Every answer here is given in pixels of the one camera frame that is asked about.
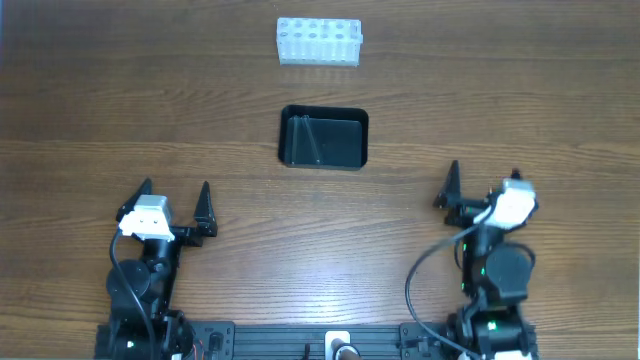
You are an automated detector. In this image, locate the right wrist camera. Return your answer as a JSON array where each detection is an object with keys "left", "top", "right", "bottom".
[{"left": 486, "top": 178, "right": 539, "bottom": 231}]

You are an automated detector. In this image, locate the clear test tube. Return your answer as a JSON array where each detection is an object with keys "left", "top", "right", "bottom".
[
  {"left": 299, "top": 114, "right": 324, "bottom": 167},
  {"left": 289, "top": 115, "right": 301, "bottom": 166}
]

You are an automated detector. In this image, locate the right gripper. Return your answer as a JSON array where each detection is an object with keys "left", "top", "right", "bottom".
[{"left": 432, "top": 159, "right": 523, "bottom": 229}]

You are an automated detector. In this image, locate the mounting rail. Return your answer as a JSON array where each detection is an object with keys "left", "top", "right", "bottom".
[{"left": 94, "top": 319, "right": 540, "bottom": 360}]

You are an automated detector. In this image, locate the white test tube rack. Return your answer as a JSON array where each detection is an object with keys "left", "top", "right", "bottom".
[{"left": 275, "top": 17, "right": 365, "bottom": 68}]

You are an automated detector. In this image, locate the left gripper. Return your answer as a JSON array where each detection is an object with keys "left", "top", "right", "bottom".
[{"left": 115, "top": 177, "right": 219, "bottom": 246}]

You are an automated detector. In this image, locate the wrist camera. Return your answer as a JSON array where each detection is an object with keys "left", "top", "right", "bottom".
[
  {"left": 118, "top": 194, "right": 175, "bottom": 243},
  {"left": 486, "top": 178, "right": 539, "bottom": 231}
]

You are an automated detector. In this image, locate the black tray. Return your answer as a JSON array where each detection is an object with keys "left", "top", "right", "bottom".
[{"left": 277, "top": 103, "right": 370, "bottom": 172}]

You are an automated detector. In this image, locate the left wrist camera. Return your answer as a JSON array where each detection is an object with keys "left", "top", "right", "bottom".
[{"left": 118, "top": 194, "right": 175, "bottom": 243}]

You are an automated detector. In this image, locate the black cable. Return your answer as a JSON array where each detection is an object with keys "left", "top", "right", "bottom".
[
  {"left": 403, "top": 209, "right": 496, "bottom": 360},
  {"left": 108, "top": 227, "right": 157, "bottom": 360}
]

